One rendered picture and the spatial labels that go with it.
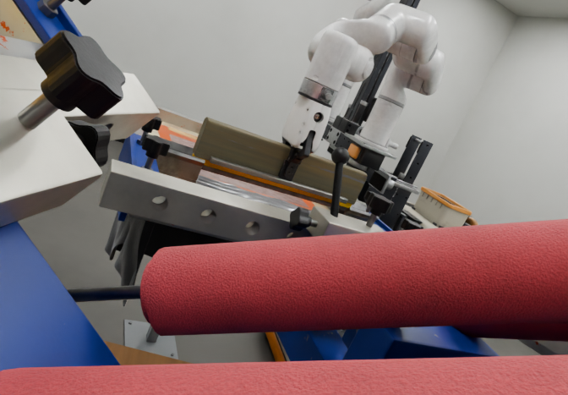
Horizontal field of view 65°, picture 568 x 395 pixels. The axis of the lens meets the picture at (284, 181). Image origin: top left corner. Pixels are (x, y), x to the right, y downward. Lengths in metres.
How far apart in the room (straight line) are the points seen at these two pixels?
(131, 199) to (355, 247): 0.41
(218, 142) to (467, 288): 0.68
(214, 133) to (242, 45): 3.81
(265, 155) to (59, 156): 0.67
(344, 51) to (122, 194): 0.50
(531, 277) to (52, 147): 0.24
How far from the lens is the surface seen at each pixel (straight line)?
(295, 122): 0.89
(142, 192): 0.59
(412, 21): 1.15
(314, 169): 0.93
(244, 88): 4.70
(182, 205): 0.60
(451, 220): 2.04
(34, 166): 0.23
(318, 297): 0.22
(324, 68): 0.87
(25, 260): 0.25
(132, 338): 2.04
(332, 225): 0.61
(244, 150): 0.87
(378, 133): 1.52
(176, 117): 1.42
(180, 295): 0.24
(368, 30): 1.07
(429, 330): 0.52
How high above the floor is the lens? 1.23
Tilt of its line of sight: 12 degrees down
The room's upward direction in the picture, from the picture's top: 24 degrees clockwise
